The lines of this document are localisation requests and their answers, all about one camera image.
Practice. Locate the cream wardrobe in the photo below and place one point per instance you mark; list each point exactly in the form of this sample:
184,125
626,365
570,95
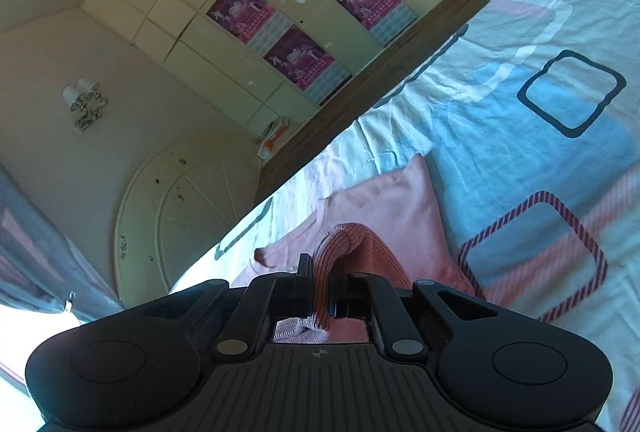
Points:
200,2

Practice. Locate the white arched headboard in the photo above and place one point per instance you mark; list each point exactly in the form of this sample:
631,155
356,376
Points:
195,207

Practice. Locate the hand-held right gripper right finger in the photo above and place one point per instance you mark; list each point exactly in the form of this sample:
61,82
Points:
342,294

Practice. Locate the curtain tieback clip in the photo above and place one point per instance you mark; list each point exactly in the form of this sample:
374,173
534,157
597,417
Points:
69,298

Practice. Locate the grey patterned curtain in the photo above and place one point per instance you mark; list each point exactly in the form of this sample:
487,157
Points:
45,242

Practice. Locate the wall lamp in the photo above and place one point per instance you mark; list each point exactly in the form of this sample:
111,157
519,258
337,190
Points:
86,102

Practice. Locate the pink sweater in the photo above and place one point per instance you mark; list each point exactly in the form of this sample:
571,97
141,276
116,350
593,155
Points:
400,217

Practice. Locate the bright window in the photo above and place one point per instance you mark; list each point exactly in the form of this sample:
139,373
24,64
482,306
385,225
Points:
30,362

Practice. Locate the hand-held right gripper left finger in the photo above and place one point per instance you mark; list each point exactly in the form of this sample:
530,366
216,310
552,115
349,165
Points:
304,284

